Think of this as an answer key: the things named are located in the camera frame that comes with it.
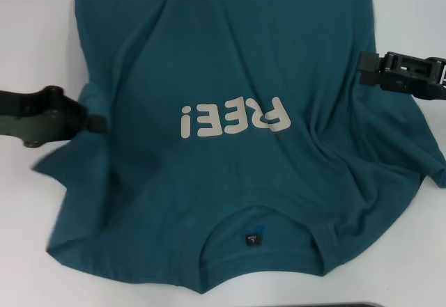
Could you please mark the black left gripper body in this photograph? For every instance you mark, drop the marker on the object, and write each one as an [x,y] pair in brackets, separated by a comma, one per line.
[45,115]

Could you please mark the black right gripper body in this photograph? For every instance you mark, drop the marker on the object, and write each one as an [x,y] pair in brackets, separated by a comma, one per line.
[439,84]

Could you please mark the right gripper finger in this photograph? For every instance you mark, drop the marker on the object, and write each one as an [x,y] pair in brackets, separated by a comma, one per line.
[371,61]
[373,79]

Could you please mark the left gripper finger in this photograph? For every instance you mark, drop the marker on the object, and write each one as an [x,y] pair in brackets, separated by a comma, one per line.
[98,124]

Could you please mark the teal t-shirt with beige print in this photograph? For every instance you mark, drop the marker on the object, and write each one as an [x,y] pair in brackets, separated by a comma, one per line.
[216,60]

